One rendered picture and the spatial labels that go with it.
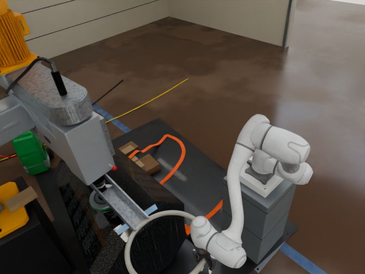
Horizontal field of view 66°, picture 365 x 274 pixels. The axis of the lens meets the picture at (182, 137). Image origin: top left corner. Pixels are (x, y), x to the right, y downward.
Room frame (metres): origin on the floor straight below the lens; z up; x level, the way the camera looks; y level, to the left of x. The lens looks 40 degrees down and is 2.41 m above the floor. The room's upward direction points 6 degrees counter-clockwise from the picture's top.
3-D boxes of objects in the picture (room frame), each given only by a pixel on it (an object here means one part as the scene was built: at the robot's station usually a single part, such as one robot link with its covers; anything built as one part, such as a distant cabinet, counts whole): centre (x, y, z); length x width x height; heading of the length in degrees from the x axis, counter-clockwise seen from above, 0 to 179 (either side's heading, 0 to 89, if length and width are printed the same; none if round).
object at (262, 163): (1.38, -0.57, 1.03); 0.18 x 0.16 x 0.22; 48
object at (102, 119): (1.34, 0.47, 1.38); 0.08 x 0.03 x 0.28; 44
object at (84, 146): (1.37, 0.65, 1.32); 0.36 x 0.22 x 0.45; 44
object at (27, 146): (2.64, 1.84, 0.43); 0.35 x 0.35 x 0.87; 18
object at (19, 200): (1.40, 1.25, 0.81); 0.20 x 0.10 x 0.05; 131
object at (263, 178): (1.41, -0.54, 0.89); 0.22 x 0.18 x 0.06; 40
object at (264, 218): (1.39, -0.55, 0.40); 0.50 x 0.50 x 0.80; 39
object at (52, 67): (1.31, 0.60, 1.78); 0.04 x 0.04 x 0.17
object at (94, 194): (1.31, 0.60, 0.85); 0.21 x 0.21 x 0.01
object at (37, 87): (1.57, 0.84, 1.62); 0.96 x 0.25 x 0.17; 44
